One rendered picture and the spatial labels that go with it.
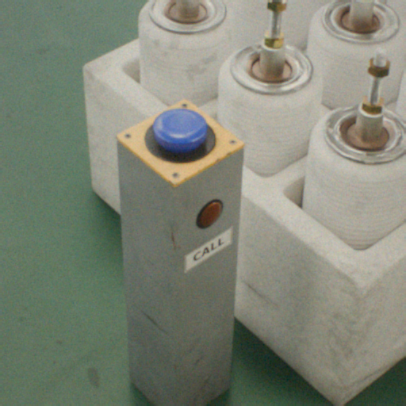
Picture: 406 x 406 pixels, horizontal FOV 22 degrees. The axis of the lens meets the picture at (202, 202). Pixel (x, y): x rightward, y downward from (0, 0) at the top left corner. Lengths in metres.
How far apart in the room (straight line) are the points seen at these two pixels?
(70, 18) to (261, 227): 0.61
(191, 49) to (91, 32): 0.46
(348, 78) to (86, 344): 0.37
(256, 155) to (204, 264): 0.16
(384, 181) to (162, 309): 0.21
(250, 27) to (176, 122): 0.33
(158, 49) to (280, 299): 0.26
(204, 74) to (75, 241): 0.25
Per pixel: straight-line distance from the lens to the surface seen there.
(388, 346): 1.00
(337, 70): 1.01
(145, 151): 0.77
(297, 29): 1.08
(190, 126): 0.77
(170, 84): 1.02
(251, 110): 0.93
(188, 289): 0.84
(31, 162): 1.24
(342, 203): 0.89
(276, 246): 0.93
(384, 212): 0.90
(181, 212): 0.77
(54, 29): 1.44
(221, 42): 1.00
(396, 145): 0.89
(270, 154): 0.96
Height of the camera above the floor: 0.83
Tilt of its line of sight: 45 degrees down
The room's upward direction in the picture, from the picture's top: 1 degrees clockwise
